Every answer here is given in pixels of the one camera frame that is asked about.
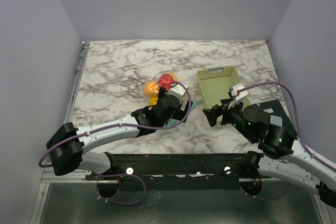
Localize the red apple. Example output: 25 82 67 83
158 73 175 90

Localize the yellow lemon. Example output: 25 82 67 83
149 97 158 106

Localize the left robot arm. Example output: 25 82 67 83
46 82 193 179

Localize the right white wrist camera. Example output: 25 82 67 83
228 83 248 109

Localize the orange tangerine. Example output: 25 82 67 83
142 81 160 98

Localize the clear zip top bag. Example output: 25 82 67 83
141 71 200 133

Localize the pale green plastic basket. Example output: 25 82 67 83
196 66 241 109

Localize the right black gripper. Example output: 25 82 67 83
203 96 255 142

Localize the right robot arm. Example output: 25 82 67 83
203 99 335 207

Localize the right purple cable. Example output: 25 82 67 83
237 81 336 201

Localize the left aluminium side rail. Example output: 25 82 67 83
61 41 91 126

